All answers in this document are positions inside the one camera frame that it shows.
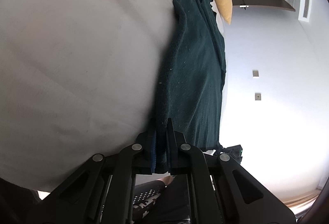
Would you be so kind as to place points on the white bed sheet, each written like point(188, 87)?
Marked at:
point(77, 78)

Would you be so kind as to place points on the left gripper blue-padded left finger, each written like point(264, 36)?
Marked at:
point(146, 158)

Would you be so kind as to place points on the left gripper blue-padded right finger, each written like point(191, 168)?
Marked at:
point(176, 159)

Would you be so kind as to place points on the dark green knit sweater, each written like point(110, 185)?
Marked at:
point(190, 81)

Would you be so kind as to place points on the lower wall socket plate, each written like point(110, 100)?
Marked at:
point(258, 96)

